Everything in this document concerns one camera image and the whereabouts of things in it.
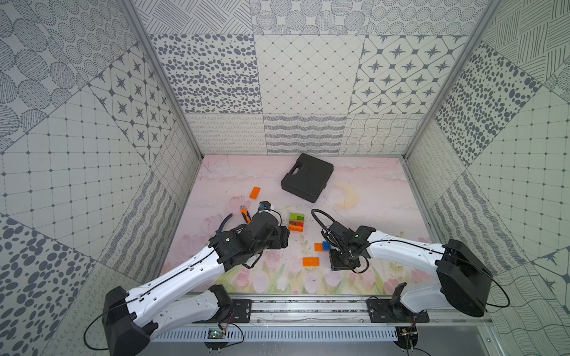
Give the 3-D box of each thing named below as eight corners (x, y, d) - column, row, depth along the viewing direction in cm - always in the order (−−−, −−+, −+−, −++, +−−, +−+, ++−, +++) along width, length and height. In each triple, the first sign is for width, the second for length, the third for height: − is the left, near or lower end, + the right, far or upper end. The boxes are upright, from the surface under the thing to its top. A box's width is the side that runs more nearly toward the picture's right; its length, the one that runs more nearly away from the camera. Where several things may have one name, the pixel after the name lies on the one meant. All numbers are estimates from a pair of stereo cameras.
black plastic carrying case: (279, 187, 108) (279, 183, 105) (302, 157, 122) (302, 152, 119) (315, 204, 102) (315, 199, 99) (334, 170, 116) (335, 165, 113)
